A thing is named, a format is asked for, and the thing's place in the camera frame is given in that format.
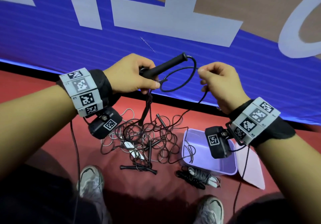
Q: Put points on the person's right leg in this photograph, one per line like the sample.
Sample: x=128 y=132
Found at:
x=263 y=211

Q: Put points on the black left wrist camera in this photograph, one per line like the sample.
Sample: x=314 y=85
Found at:
x=105 y=124

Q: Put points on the purple plastic lid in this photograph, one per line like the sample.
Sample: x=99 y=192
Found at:
x=250 y=168

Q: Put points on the wristband with marker tiles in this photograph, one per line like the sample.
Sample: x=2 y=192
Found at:
x=84 y=92
x=255 y=121

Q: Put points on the person's right grey shoe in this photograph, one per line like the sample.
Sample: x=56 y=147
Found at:
x=209 y=211

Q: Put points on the person's left thumb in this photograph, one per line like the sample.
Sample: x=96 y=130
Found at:
x=150 y=84

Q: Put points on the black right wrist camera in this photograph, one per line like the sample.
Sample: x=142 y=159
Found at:
x=217 y=142

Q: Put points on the person's left hand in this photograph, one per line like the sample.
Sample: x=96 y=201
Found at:
x=125 y=77

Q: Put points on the right wristband with marker tiles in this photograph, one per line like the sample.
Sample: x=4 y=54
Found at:
x=255 y=121

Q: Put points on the person's grey shoe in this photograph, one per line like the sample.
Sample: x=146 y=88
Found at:
x=209 y=211
x=91 y=180

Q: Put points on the person's right forearm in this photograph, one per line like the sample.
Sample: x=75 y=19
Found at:
x=293 y=171

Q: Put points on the person's leg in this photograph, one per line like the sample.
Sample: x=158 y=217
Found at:
x=37 y=198
x=263 y=211

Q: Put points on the blue banner with white letters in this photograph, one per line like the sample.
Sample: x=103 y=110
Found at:
x=62 y=40

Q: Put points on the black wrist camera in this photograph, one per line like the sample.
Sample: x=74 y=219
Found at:
x=217 y=142
x=105 y=124

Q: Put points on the person's left leg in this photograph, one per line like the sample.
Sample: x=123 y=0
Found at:
x=37 y=198

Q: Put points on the person's right hand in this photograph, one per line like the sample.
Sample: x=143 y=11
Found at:
x=224 y=88

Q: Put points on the person's right thumb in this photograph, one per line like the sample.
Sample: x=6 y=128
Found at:
x=204 y=74

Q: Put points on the black banner base rail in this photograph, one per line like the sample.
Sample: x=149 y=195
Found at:
x=25 y=72

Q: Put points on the purple plastic box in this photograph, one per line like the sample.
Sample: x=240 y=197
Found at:
x=208 y=161

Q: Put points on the person's left grey shoe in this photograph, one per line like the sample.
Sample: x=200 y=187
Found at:
x=91 y=180

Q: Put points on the left wristband with marker tiles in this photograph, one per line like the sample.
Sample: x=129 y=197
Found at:
x=84 y=92

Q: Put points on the person's left forearm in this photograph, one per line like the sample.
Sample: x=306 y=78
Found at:
x=32 y=126

